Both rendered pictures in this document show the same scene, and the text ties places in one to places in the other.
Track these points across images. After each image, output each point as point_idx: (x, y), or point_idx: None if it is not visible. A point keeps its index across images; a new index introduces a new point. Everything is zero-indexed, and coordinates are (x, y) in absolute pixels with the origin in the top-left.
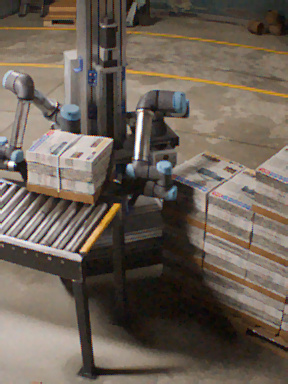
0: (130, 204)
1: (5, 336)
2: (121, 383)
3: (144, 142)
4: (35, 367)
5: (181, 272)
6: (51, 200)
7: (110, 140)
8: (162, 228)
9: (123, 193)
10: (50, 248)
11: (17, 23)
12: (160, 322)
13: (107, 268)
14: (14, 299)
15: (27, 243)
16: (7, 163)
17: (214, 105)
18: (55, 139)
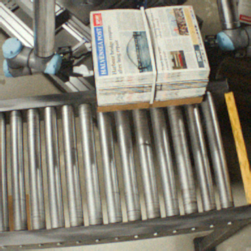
0: (213, 66)
1: (91, 245)
2: (240, 244)
3: (234, 3)
4: None
5: (239, 91)
6: (142, 116)
7: (191, 10)
8: (224, 61)
9: (212, 63)
10: (208, 213)
11: None
12: (225, 142)
13: None
14: (65, 183)
15: (174, 220)
16: (29, 69)
17: None
18: (117, 32)
